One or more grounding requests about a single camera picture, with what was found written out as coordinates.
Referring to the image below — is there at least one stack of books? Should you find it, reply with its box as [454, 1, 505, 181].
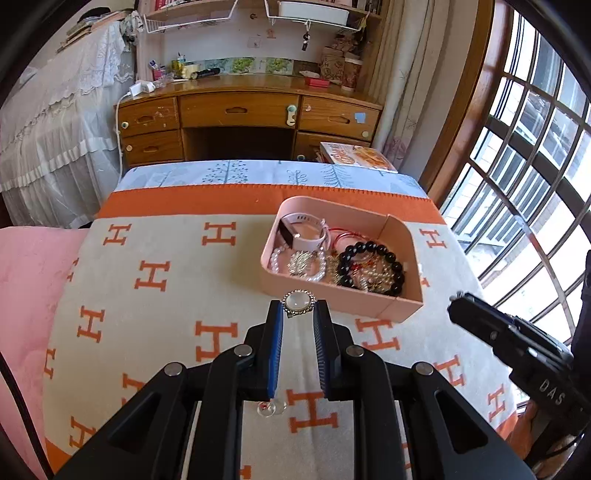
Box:
[58, 9, 130, 51]

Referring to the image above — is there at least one white pearl bracelet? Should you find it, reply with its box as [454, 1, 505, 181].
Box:
[269, 247, 326, 282]

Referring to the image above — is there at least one strip of plant pictures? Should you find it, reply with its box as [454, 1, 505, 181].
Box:
[217, 56, 294, 75]

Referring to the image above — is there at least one black bead bracelet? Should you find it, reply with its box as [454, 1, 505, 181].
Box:
[336, 241, 406, 296]

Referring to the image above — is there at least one white stone ring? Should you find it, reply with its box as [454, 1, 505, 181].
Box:
[281, 289, 317, 319]

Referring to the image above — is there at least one floral paper bag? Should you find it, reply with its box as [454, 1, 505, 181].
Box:
[320, 46, 347, 84]

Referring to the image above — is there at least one pale floral curtain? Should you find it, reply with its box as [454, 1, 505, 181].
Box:
[369, 0, 439, 162]

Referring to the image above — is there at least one orange patterned blanket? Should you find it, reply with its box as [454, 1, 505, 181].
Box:
[41, 184, 520, 480]

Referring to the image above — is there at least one wooden desk with drawers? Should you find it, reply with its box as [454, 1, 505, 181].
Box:
[115, 74, 384, 168]

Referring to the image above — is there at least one clear jar white lid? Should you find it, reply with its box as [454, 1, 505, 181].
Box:
[342, 55, 363, 90]

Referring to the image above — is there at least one food magazine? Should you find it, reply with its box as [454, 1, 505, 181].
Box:
[320, 141, 399, 174]

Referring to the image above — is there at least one silver leaf bracelet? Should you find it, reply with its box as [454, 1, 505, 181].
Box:
[288, 250, 319, 278]

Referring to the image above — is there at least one white strap watch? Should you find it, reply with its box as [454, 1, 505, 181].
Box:
[278, 212, 331, 252]

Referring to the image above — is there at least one white cable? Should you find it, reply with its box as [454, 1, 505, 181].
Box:
[115, 95, 132, 185]

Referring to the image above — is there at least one barred window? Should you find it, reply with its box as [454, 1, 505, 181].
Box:
[438, 0, 591, 352]

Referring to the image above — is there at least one wooden bookshelf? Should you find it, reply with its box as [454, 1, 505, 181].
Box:
[134, 0, 386, 88]

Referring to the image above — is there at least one white wire basket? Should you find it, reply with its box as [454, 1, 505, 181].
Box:
[264, 0, 370, 33]
[143, 0, 239, 33]

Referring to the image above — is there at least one red cord bracelet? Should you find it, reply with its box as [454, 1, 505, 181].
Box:
[329, 227, 384, 278]

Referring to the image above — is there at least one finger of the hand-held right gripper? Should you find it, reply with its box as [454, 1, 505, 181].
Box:
[462, 293, 573, 365]
[449, 295, 522, 365]

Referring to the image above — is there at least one pink blanket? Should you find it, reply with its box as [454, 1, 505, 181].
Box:
[0, 226, 90, 480]

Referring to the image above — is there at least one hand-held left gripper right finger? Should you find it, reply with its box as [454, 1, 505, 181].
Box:
[313, 300, 550, 480]

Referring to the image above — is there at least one white lace furniture cover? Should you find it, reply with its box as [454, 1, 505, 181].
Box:
[0, 9, 139, 229]

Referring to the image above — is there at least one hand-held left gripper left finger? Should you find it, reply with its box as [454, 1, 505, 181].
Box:
[53, 300, 284, 480]

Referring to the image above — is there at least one pink storage box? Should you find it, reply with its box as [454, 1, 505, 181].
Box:
[259, 196, 424, 322]

